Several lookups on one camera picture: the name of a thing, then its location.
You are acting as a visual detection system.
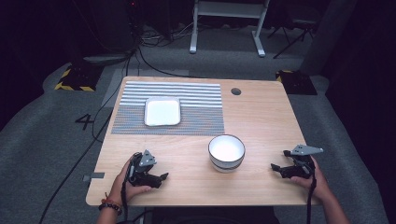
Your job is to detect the black yellow striped floor base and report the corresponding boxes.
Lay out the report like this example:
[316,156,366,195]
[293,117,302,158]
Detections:
[275,69,318,96]
[54,63,104,92]

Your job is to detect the grey flat stand base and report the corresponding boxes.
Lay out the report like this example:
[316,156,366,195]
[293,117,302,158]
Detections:
[82,53,136,67]

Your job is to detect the white square plate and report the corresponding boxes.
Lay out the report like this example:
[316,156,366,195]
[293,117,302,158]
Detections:
[143,96,182,127]

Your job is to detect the person's legs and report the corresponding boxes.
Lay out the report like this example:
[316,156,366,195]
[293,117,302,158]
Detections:
[132,205,281,224]

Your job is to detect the grey floor tape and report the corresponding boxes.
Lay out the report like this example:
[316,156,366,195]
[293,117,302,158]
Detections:
[82,172,106,183]

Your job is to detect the person's left hand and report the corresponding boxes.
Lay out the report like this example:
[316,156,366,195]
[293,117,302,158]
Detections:
[106,157,153,207]

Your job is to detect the black tripod stand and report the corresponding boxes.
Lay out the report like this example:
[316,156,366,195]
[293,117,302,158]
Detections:
[267,18,318,60]

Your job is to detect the bundle of floor cables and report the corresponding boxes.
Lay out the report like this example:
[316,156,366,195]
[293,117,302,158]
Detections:
[138,21,200,49]

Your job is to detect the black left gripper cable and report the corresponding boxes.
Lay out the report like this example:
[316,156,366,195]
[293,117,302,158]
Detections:
[120,178,131,224]

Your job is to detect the long black floor cable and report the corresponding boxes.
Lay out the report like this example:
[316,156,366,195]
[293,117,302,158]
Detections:
[37,54,134,224]

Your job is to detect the grey striped placemat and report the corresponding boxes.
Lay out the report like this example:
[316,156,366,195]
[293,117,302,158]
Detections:
[110,80,226,136]

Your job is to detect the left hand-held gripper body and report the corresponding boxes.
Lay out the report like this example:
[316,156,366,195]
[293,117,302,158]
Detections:
[125,149,163,189]

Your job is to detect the grey curtain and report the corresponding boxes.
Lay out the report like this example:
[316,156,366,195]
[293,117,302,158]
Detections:
[299,0,359,77]

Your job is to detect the red string bracelet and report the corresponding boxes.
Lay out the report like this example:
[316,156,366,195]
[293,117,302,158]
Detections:
[101,192,123,209]

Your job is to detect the person's right hand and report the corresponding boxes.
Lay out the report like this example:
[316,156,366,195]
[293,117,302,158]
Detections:
[290,157,333,203]

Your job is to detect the dark beaded bracelet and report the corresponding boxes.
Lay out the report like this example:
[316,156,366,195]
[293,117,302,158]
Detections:
[98,203,123,217]

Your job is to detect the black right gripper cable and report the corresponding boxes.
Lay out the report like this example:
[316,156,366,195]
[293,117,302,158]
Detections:
[305,167,318,224]

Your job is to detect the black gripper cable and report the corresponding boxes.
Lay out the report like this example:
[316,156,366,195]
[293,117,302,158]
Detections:
[120,178,131,224]
[305,167,318,224]

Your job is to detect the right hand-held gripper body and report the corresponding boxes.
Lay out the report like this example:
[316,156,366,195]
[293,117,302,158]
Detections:
[288,144,324,180]

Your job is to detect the white table frame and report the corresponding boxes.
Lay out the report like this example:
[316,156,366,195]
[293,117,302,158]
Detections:
[189,0,271,58]

